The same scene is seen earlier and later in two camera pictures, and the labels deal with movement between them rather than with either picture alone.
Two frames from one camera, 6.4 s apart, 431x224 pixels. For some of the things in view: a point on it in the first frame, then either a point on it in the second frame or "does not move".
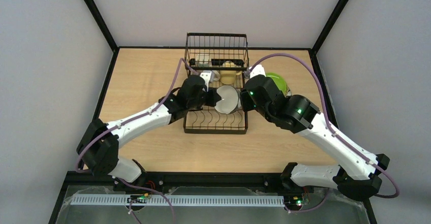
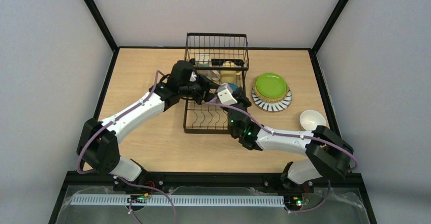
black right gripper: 245,102 → 237,92
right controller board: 293,199 does not move
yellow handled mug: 228,77 does not move
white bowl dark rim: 229,102 → 233,86
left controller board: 138,198 does not move
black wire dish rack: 222,60 does not move
